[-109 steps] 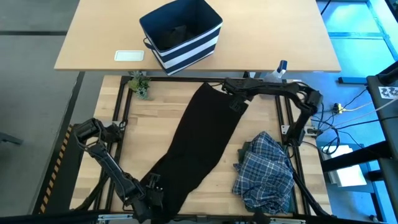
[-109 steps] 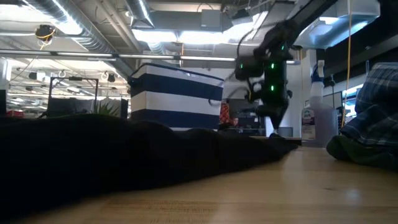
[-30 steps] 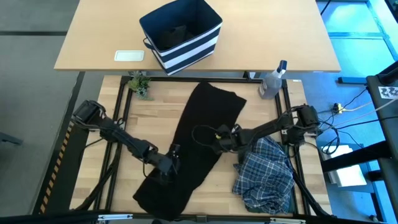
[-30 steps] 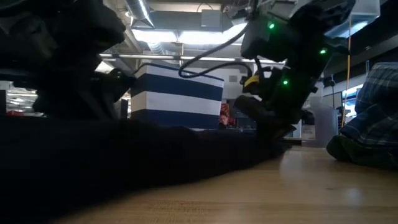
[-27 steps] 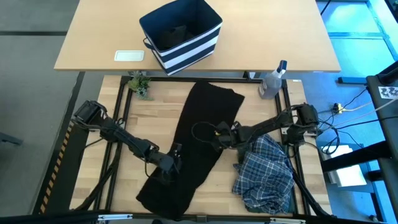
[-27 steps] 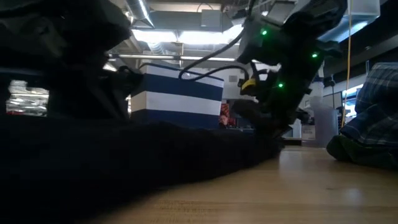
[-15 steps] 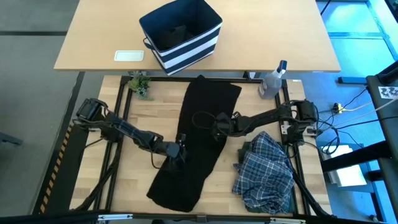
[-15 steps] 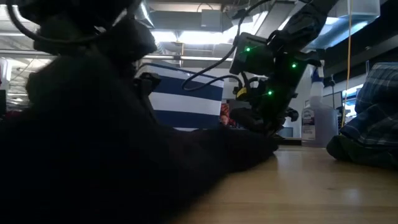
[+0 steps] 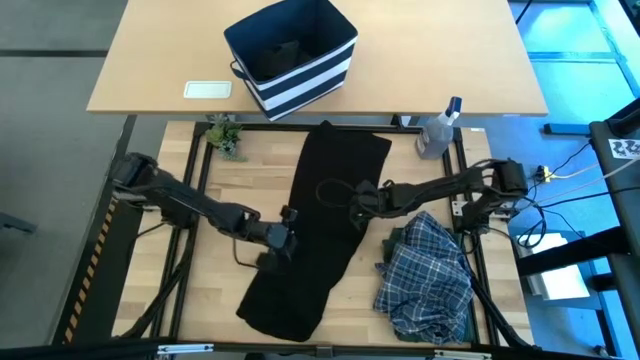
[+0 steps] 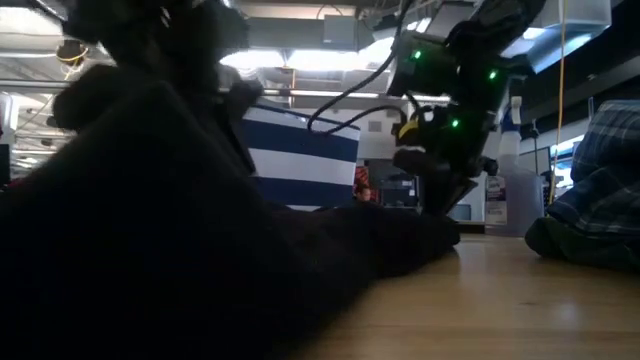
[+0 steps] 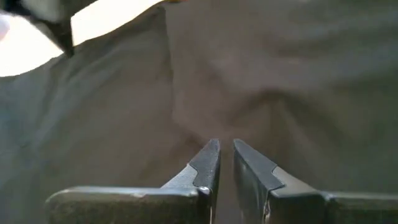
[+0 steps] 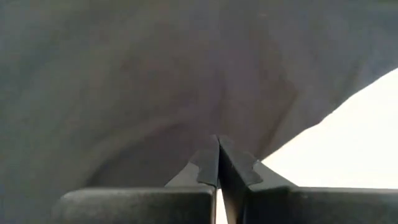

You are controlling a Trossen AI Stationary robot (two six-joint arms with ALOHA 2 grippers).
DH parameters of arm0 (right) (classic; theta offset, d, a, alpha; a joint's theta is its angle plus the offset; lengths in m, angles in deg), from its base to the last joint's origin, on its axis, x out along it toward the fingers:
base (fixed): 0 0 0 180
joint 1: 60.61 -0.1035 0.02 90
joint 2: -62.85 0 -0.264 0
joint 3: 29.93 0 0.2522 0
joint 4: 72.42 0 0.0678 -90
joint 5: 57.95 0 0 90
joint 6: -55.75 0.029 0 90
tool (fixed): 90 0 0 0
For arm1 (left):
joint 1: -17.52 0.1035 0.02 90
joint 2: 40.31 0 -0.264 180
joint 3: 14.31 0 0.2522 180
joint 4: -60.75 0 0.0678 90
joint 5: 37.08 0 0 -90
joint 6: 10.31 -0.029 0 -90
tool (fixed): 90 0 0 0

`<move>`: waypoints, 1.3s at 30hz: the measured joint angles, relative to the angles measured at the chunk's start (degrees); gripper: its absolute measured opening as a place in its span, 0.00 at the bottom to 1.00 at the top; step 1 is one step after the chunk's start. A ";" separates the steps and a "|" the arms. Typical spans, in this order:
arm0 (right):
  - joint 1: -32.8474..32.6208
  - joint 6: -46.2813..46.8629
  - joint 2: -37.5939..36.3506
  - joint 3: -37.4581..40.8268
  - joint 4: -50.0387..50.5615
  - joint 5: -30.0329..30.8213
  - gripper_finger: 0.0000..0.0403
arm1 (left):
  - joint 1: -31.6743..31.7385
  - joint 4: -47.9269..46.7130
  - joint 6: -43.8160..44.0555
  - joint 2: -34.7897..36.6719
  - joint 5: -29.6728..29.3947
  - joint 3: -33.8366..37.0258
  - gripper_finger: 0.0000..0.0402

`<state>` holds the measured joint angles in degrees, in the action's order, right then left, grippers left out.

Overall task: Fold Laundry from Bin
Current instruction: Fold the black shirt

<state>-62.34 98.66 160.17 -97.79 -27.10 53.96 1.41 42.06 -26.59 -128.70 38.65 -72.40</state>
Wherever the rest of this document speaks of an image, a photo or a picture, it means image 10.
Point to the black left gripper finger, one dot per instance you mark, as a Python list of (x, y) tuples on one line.
[(237, 110)]

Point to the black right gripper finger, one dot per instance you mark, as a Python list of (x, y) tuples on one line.
[(445, 195)]

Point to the navy white striped fabric bin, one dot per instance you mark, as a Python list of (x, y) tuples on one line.
[(300, 160)]

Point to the dark green button shirt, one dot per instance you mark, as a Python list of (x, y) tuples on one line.
[(575, 245)]

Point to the blue plaid shirt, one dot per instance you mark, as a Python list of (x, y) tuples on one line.
[(605, 175)]

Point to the black knit garment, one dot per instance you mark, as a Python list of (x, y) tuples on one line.
[(125, 225)]

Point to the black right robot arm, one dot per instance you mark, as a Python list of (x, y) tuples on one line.
[(505, 20)]

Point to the small grey bin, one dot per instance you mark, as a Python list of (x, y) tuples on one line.
[(460, 212)]

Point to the dark equipment cabinet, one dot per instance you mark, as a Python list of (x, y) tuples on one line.
[(400, 187)]

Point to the clear spray bottle blue nozzle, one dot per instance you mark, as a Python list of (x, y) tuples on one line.
[(515, 190)]

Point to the person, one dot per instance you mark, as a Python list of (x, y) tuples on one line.
[(363, 194)]

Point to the orange red object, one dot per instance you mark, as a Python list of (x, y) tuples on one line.
[(361, 176)]

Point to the LED light bar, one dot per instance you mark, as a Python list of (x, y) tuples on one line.
[(325, 93)]

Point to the black aluminium table frame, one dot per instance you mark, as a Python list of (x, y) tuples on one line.
[(472, 227)]

